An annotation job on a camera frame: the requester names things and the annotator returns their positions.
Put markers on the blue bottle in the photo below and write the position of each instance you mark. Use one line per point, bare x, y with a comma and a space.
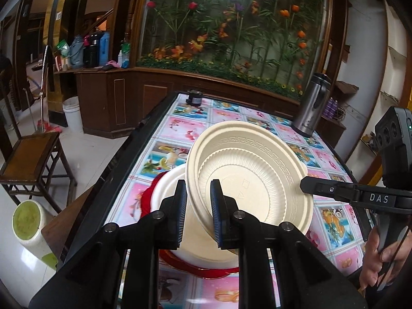
104, 48

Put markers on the pink cloth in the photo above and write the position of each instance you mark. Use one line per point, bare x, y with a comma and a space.
109, 65

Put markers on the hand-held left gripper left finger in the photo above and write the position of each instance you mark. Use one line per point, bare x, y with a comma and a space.
183, 212

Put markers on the white container with green lid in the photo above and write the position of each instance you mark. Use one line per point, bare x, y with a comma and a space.
30, 225

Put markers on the person's right hand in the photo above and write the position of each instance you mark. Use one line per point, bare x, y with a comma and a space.
370, 264

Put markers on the white foam plate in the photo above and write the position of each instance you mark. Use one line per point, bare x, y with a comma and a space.
196, 241

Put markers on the black framed table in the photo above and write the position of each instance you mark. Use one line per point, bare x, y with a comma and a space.
128, 157

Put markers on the white spray bottle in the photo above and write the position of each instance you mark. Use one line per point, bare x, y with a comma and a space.
124, 56

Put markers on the large red scalloped plate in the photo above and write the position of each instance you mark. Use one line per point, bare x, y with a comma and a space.
146, 199

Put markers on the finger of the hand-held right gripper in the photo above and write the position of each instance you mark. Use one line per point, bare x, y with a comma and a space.
325, 188

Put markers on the stainless steel thermos jug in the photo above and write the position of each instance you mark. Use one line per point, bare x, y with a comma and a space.
310, 106

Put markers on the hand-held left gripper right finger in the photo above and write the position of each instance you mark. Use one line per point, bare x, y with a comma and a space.
216, 215

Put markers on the wooden chair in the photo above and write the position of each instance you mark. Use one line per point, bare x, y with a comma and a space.
29, 161

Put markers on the white plastic bucket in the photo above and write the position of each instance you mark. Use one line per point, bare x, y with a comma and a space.
72, 114

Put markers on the artificial flower display case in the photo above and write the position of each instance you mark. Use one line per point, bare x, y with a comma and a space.
231, 22

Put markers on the black flask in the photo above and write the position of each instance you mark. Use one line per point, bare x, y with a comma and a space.
91, 50

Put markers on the small black jar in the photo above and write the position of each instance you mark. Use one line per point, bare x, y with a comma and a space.
194, 98

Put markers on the dark wooden cabinet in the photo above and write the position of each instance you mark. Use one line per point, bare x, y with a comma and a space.
112, 99

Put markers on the beige plastic bowl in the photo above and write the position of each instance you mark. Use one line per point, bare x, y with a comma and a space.
257, 180

